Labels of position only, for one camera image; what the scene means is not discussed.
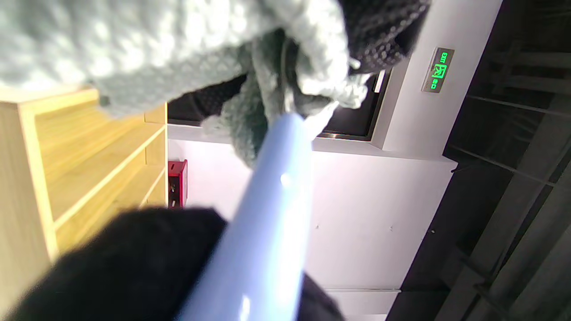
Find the green fish scale cleaning cloth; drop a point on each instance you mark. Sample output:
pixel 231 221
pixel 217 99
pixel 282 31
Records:
pixel 134 44

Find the green exit sign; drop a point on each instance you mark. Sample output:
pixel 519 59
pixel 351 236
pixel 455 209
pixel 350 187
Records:
pixel 438 70

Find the person's right hand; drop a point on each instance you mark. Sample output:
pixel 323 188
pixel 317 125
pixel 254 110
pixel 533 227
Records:
pixel 125 267

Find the wooden cutlery tray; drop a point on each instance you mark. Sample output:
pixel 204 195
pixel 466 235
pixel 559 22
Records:
pixel 89 169

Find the person's left hand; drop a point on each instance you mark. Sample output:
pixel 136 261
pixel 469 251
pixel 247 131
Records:
pixel 388 31

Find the red fire extinguisher cabinet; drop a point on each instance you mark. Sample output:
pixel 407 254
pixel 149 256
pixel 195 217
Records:
pixel 177 183

